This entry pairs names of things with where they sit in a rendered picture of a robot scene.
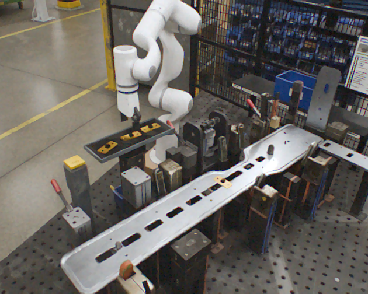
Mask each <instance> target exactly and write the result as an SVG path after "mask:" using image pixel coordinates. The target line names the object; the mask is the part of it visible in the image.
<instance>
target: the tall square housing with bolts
mask: <svg viewBox="0 0 368 294"><path fill-rule="evenodd" d="M121 180H122V186H123V196H124V197H125V198H126V199H127V201H126V213H127V217H126V219H127V218H128V217H130V216H132V215H134V214H135V213H137V212H139V211H140V210H142V209H144V208H146V207H147V206H149V205H150V202H151V200H152V199H151V180H150V176H149V175H147V174H146V173H144V172H143V171H142V170H141V169H139V168H138V167H134V168H132V169H130V170H127V171H125V172H123V173H122V174H121ZM127 239H128V242H127V246H128V245H129V244H132V240H131V238H130V237H129V238H127Z"/></svg>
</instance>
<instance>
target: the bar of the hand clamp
mask: <svg viewBox="0 0 368 294"><path fill-rule="evenodd" d="M260 97H261V121H263V122H264V126H265V125H268V101H272V99H273V96H272V95H269V94H268V93H264V94H262V95H260ZM265 121H266V123H265Z"/></svg>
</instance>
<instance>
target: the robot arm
mask: <svg viewBox="0 0 368 294"><path fill-rule="evenodd" d="M201 26H202V20H201V18H200V16H199V14H198V13H197V12H196V11H195V10H194V9H193V8H191V7H190V6H188V5H186V4H185V3H183V2H181V1H180V0H153V2H152V4H151V5H150V7H149V8H148V10H147V11H146V13H145V14H144V16H143V18H142V19H141V21H140V22H139V24H138V26H137V27H136V29H135V31H134V34H133V41H134V43H135V44H136V45H137V46H139V47H140V48H142V49H144V50H146V51H147V52H148V54H147V56H146V57H145V58H144V59H139V58H138V57H137V50H136V48H135V47H133V46H130V45H121V46H118V47H116V48H114V50H113V52H114V65H115V73H116V86H117V90H118V91H117V105H118V109H119V110H120V112H121V113H120V116H121V122H123V121H126V120H128V117H131V119H132V121H133V122H132V129H133V131H135V130H138V129H140V122H139V121H140V120H141V114H140V112H139V103H138V95H137V89H138V80H142V81H148V80H150V79H151V78H152V77H153V76H154V74H155V73H156V72H157V70H158V68H159V65H160V63H161V52H160V49H159V47H158V44H157V43H156V42H155V41H156V39H157V38H158V37H159V38H160V40H161V42H162V45H163V48H164V56H163V63H162V69H161V73H160V75H159V78H158V79H157V81H156V82H155V84H154V85H153V87H152V88H151V90H150V92H149V94H148V101H149V103H150V105H152V106H153V107H155V108H158V109H161V110H165V111H169V112H171V113H172V114H166V115H162V116H160V117H159V119H160V120H161V121H163V122H165V123H166V121H167V120H170V122H171V123H172V125H173V126H174V127H175V130H176V132H177V133H178V132H179V123H180V120H181V119H182V118H183V117H184V116H185V115H186V114H187V113H188V112H189V111H190V110H191V108H192V106H193V100H192V97H191V95H190V94H188V93H186V92H183V91H181V90H176V89H172V88H169V87H168V83H169V81H171V80H173V79H175V78H176V77H178V76H179V74H180V73H181V70H182V66H183V58H184V52H183V48H182V46H181V45H180V44H179V43H178V41H177V40H176V38H175V36H174V33H179V34H185V35H194V34H196V33H198V32H199V30H200V28H201ZM133 113H135V114H134V115H133ZM134 116H136V118H135V119H134ZM173 146H174V147H175V148H178V137H177V136H176V135H175V133H174V132H172V133H170V134H168V135H165V136H163V137H161V138H158V139H157V145H156V146H155V147H154V149H153V150H152V151H151V152H150V154H149V159H150V161H152V162H153V164H155V165H159V164H160V163H162V162H164V161H166V150H167V149H169V148H171V147H173Z"/></svg>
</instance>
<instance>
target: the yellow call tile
mask: <svg viewBox="0 0 368 294"><path fill-rule="evenodd" d="M64 163H65V164H66V165H67V166H68V167H69V168H70V169H71V170H72V169H75V168H77V167H80V166H82V165H84V164H85V162H84V161H83V160H82V159H81V158H80V157H79V156H78V155H76V156H74V157H71V158H69V159H67V160H64Z"/></svg>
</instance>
